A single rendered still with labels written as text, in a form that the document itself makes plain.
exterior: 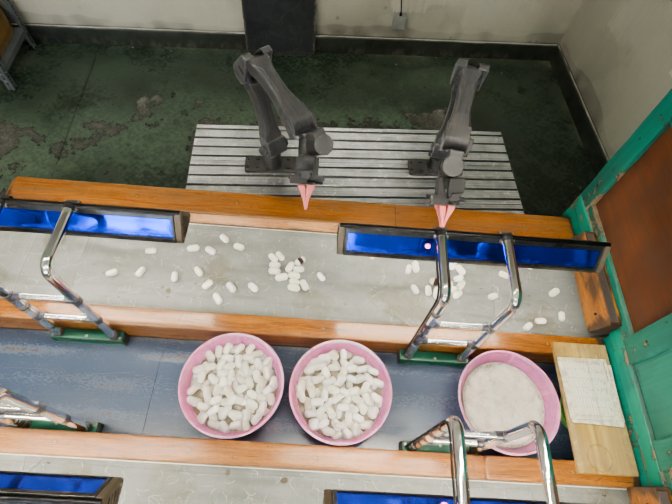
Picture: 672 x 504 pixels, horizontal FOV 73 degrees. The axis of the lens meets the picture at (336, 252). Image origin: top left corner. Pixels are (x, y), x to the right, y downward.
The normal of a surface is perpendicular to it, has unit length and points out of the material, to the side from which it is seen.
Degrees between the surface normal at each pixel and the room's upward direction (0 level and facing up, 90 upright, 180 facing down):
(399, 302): 0
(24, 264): 0
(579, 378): 0
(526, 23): 88
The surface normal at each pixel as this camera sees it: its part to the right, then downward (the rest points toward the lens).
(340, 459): 0.06, -0.50
